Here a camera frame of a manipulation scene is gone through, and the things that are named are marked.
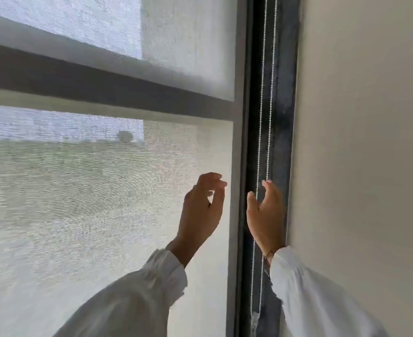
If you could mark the person's left hand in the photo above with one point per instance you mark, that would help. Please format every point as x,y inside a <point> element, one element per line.
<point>199,214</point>

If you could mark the sheer grey roller blind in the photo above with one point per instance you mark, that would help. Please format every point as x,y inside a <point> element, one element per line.
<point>87,189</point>

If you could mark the person's right hand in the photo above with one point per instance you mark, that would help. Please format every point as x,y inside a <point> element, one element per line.
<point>270,224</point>

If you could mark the person's left forearm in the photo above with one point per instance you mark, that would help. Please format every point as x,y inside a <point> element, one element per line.
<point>129,298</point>

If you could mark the person's left fingers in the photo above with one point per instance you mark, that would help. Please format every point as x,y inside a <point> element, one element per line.
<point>214,183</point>

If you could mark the person's right forearm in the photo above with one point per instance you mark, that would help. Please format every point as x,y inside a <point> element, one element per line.
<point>315,301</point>

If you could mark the dark grey window frame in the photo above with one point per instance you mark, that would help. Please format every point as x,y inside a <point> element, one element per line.
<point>280,101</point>

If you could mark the person's right thumb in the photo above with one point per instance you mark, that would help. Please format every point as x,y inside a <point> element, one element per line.
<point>252,207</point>

